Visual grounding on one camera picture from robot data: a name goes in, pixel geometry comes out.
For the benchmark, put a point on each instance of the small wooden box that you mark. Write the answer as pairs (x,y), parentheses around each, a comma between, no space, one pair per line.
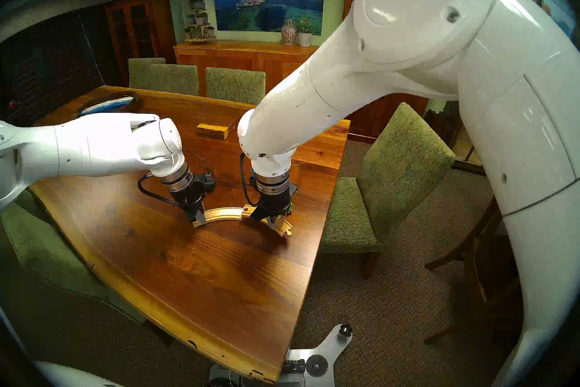
(215,127)

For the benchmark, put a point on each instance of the tiered stand with small plants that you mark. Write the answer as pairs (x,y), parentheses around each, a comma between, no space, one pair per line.
(198,19)

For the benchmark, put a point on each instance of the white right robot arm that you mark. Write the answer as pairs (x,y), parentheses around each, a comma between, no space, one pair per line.
(408,50)

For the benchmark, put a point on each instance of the pale curved wooden track piece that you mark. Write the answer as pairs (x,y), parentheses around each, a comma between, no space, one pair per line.
(224,212)

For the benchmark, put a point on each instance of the light wooden sideboard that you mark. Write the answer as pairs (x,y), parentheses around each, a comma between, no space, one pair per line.
(226,59)

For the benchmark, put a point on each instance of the dark window blinds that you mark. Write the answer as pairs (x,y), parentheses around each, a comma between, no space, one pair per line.
(50,64)

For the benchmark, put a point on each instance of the dark glass-door wooden cabinet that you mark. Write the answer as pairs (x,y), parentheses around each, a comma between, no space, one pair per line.
(136,28)

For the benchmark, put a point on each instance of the white robot torso shell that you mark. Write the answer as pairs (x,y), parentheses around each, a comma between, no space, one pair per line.
(68,374)

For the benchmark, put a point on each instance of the yellow curved wooden track piece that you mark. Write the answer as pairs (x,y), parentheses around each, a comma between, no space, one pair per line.
(284,227)

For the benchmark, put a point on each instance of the potted plant in white pot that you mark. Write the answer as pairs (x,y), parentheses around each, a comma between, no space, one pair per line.
(305,34)

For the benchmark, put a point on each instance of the patterned ceramic vase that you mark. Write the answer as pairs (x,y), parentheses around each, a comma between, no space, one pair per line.
(288,32)

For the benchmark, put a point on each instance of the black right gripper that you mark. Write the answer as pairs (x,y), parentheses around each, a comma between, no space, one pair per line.
(274,204)

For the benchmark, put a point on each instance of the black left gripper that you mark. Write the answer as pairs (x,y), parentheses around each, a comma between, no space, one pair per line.
(190,195)

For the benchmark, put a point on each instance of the dark wooden slat chair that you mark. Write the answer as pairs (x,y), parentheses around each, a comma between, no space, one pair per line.
(489,263)

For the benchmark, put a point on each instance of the round blue dark-rimmed tray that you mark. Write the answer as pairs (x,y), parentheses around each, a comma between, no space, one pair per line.
(108,105)

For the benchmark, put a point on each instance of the green upholstered dining chair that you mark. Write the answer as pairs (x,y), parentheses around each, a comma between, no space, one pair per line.
(176,80)
(398,164)
(140,71)
(235,84)
(41,254)

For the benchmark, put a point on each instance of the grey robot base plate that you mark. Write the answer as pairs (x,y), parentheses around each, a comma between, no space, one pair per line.
(317,363)

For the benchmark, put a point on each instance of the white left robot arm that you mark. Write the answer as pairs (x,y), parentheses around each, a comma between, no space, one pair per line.
(90,146)

